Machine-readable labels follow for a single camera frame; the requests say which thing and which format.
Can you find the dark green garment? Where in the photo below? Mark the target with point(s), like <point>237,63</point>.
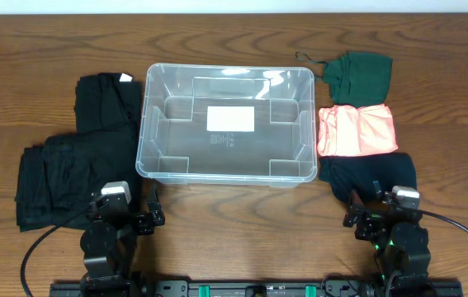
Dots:
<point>357,79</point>

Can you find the large black garment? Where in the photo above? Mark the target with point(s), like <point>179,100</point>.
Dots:
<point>57,178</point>

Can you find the small black garment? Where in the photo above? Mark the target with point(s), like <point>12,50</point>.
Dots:
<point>107,100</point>

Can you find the dark navy garment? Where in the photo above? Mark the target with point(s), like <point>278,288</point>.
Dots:
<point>345,174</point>

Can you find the pink garment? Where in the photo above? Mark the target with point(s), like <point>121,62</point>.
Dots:
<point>347,131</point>

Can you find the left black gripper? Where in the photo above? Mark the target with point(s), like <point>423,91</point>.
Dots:
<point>133,219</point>

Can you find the clear plastic storage container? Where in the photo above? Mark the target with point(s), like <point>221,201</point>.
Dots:
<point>176,148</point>

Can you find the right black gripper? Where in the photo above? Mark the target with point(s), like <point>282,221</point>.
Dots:
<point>372,216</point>

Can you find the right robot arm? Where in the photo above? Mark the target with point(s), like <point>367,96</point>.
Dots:
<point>401,244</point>

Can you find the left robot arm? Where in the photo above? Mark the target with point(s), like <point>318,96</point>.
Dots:
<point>110,244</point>

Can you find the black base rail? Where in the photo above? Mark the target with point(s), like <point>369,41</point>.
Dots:
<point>182,288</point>

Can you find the white label in container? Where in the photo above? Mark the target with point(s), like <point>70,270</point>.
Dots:
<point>230,119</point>

